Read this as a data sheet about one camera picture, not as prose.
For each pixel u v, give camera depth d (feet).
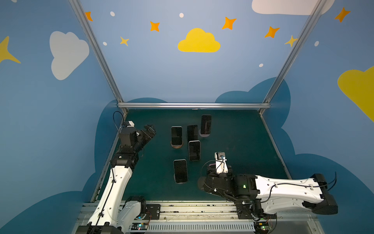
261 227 2.34
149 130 2.22
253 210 2.13
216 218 2.40
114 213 1.33
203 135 3.42
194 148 3.31
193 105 3.88
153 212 2.46
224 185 1.63
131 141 1.80
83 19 2.37
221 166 1.91
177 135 3.80
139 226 2.32
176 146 3.23
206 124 3.26
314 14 2.36
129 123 2.25
